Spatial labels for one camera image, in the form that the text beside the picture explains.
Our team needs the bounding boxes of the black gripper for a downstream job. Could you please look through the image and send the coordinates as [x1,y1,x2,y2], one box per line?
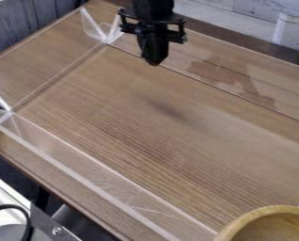
[117,7,186,66]

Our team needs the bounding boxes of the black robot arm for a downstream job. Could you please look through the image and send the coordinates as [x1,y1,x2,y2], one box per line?
[117,0,186,66]

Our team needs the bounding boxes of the brown wooden bowl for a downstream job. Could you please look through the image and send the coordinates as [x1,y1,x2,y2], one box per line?
[213,205,299,241]

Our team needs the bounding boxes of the white container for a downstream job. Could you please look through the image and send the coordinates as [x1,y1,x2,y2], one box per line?
[272,13,299,50]

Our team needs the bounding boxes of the clear acrylic table barrier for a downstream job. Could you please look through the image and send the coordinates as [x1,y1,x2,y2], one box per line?
[0,6,299,241]

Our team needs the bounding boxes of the grey metal bracket with screw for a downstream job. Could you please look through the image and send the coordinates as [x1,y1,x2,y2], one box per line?
[30,204,81,241]

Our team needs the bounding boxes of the black cable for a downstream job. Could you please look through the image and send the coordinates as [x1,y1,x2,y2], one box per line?
[0,203,33,241]

